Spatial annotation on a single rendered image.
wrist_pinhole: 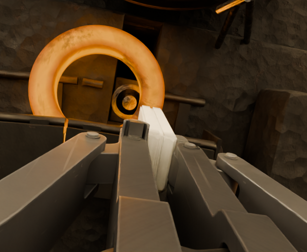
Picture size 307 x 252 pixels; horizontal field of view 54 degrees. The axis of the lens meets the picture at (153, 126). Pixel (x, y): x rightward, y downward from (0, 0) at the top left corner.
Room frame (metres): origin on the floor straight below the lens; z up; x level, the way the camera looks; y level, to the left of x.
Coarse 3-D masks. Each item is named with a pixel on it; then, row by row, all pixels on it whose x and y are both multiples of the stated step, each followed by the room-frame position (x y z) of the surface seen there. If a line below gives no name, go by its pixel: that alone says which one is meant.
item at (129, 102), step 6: (126, 90) 0.50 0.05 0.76; (132, 90) 0.50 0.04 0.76; (120, 96) 0.49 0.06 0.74; (126, 96) 0.49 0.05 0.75; (132, 96) 0.49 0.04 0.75; (138, 96) 0.50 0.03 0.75; (120, 102) 0.49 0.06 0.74; (126, 102) 0.49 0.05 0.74; (132, 102) 0.49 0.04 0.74; (138, 102) 0.49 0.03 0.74; (120, 108) 0.50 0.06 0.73; (126, 108) 0.49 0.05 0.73; (132, 108) 0.49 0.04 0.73; (126, 114) 0.50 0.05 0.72
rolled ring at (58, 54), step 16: (64, 32) 0.42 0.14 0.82; (80, 32) 0.43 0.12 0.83; (96, 32) 0.43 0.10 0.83; (112, 32) 0.44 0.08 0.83; (48, 48) 0.41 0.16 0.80; (64, 48) 0.42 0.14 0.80; (80, 48) 0.42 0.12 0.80; (96, 48) 0.43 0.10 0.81; (112, 48) 0.43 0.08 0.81; (128, 48) 0.43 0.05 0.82; (144, 48) 0.44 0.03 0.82; (48, 64) 0.41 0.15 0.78; (64, 64) 0.42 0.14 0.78; (128, 64) 0.45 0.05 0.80; (144, 64) 0.43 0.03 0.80; (32, 80) 0.40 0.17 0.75; (48, 80) 0.40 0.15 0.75; (144, 80) 0.42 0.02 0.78; (160, 80) 0.43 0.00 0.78; (32, 96) 0.39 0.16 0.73; (48, 96) 0.40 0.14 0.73; (144, 96) 0.42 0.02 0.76; (160, 96) 0.42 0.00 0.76; (32, 112) 0.39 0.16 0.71; (48, 112) 0.39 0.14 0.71; (64, 128) 0.39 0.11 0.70
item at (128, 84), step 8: (120, 80) 0.50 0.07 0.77; (128, 80) 0.51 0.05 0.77; (136, 80) 0.51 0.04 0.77; (120, 88) 0.50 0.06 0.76; (128, 88) 0.50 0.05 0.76; (136, 88) 0.51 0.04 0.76; (112, 96) 0.50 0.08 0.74; (112, 104) 0.50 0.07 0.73; (112, 112) 0.51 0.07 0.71; (120, 112) 0.50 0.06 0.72; (112, 120) 0.51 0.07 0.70; (120, 120) 0.51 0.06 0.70
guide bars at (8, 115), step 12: (0, 120) 0.36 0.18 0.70; (12, 120) 0.36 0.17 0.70; (24, 120) 0.36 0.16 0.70; (36, 120) 0.36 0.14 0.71; (48, 120) 0.37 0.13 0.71; (60, 120) 0.37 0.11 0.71; (72, 120) 0.37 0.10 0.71; (84, 120) 0.38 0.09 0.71; (108, 132) 0.38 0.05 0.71; (204, 144) 0.39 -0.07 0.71
